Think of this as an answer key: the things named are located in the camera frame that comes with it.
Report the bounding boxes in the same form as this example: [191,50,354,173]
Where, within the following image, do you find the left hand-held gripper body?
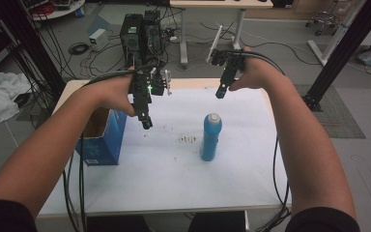
[128,66,173,114]

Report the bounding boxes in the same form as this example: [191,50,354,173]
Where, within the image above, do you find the person's right hand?
[229,46,284,92]

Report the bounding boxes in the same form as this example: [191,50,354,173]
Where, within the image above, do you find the black metal frame post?
[302,0,371,112]
[0,0,67,100]

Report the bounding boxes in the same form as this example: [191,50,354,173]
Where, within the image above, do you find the white table cover sheet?
[40,86,293,216]

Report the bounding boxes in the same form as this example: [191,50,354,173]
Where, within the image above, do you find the small white box device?
[88,28,109,52]

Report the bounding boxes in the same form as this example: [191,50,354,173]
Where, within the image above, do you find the person's left hand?
[91,67,137,117]

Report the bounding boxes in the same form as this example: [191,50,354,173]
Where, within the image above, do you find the right hand-held gripper cable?
[238,49,291,232]

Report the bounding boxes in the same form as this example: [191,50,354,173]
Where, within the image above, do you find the office chair wheel base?
[304,11,341,37]

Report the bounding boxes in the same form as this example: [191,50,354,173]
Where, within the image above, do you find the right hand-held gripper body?
[207,25,247,83]

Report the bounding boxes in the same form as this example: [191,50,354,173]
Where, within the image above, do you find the person's dark trousers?
[86,211,246,232]

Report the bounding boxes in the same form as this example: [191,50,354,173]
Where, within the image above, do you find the blue cardboard box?
[74,107,128,167]

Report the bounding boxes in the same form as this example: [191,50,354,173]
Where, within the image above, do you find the coiled black cable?
[68,42,91,56]

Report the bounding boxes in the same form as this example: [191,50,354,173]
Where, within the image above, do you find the white metal stand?
[307,0,368,67]

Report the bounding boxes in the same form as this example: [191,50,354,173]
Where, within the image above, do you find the light wooden table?
[37,77,293,218]

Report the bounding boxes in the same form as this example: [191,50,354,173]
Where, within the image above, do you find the round white table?
[28,0,86,21]

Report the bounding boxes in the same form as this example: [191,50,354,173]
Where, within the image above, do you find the white crumpled cloth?
[0,71,33,128]

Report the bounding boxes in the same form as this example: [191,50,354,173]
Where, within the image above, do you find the grey floor mat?
[294,84,366,139]

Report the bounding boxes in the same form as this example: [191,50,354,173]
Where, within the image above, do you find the white-legged desk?
[169,0,274,70]

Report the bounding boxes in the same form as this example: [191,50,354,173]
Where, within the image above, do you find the blue bottle with white cap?
[200,112,223,162]

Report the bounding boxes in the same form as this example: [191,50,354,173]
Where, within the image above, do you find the black computer tower green sticker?
[120,13,144,70]

